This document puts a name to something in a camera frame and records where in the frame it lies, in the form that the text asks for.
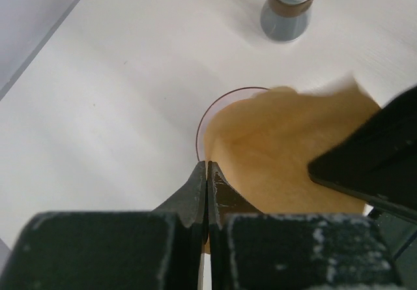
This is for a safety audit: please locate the grey glass carafe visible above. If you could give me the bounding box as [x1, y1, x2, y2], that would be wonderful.
[260, 0, 313, 42]

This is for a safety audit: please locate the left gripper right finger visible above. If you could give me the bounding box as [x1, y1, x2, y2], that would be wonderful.
[207, 162, 404, 289]

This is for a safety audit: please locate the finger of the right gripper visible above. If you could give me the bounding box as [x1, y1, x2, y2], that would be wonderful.
[308, 88, 416, 222]

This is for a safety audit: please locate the brown paper coffee filter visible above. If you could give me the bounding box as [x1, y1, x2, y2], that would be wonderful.
[203, 79, 379, 214]

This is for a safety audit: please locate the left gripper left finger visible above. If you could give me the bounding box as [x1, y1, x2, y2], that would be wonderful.
[1, 162, 207, 289]

